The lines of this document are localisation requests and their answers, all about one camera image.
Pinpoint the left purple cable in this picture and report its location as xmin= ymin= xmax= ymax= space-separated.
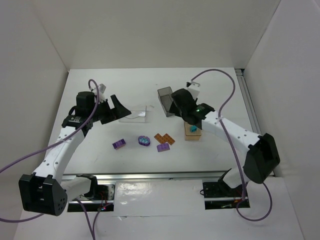
xmin=0 ymin=79 xmax=111 ymax=240

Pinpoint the aluminium rail right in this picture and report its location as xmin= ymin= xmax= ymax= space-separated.
xmin=235 ymin=68 xmax=262 ymax=134

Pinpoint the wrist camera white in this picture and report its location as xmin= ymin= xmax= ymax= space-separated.
xmin=185 ymin=81 xmax=201 ymax=100
xmin=93 ymin=83 xmax=106 ymax=103

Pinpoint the purple lego brick left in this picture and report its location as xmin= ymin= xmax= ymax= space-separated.
xmin=112 ymin=138 xmax=126 ymax=150

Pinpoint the clear plastic container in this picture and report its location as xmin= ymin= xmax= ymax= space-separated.
xmin=119 ymin=105 xmax=147 ymax=124

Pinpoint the dark grey plastic container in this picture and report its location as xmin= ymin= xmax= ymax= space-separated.
xmin=157 ymin=86 xmax=174 ymax=118

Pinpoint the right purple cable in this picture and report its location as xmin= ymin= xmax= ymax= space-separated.
xmin=189 ymin=68 xmax=274 ymax=221

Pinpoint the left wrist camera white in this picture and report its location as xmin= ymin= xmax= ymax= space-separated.
xmin=93 ymin=83 xmax=106 ymax=103

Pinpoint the aluminium rail front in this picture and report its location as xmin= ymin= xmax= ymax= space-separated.
xmin=62 ymin=170 xmax=233 ymax=181

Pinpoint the purple rounded printed lego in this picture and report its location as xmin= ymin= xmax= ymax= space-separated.
xmin=137 ymin=135 xmax=151 ymax=147

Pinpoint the amber plastic container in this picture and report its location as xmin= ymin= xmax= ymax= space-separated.
xmin=184 ymin=121 xmax=202 ymax=141

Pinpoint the purple cable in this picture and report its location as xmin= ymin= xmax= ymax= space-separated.
xmin=189 ymin=68 xmax=274 ymax=221
xmin=0 ymin=79 xmax=111 ymax=240

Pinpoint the aluminium rail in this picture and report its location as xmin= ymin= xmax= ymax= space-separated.
xmin=235 ymin=68 xmax=262 ymax=134
xmin=62 ymin=170 xmax=233 ymax=181

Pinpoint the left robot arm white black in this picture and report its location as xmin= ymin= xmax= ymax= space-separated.
xmin=18 ymin=91 xmax=131 ymax=216

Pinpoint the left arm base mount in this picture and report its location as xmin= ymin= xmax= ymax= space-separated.
xmin=67 ymin=181 xmax=116 ymax=213

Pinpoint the orange flat lego plate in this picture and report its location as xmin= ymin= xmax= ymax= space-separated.
xmin=154 ymin=133 xmax=175 ymax=145

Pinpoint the light purple curved lego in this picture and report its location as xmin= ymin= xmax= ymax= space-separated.
xmin=156 ymin=142 xmax=170 ymax=153

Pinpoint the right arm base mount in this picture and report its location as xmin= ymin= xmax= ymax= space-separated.
xmin=199 ymin=181 xmax=243 ymax=210

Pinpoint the small teal lego brick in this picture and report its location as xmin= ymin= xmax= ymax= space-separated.
xmin=189 ymin=125 xmax=197 ymax=133

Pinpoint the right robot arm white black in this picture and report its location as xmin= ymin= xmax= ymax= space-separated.
xmin=169 ymin=88 xmax=280 ymax=189

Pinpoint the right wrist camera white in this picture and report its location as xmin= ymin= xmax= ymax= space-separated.
xmin=185 ymin=81 xmax=201 ymax=100

